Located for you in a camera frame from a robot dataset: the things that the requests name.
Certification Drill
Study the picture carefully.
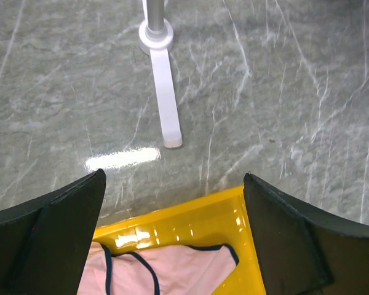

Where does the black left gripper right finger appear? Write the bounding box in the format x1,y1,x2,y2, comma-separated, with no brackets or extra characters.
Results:
244,173,369,294

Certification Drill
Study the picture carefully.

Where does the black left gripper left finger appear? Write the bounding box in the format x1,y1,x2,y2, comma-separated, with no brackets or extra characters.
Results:
0,169,106,294

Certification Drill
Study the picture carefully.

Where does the pink underwear navy trim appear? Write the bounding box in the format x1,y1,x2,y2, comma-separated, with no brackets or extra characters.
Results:
77,242,239,294

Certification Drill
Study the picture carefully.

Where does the yellow plastic tray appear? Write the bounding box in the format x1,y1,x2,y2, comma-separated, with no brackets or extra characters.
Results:
93,186,266,294

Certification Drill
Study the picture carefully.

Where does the white metal clothes rack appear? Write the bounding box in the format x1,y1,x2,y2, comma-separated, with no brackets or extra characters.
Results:
138,0,183,149

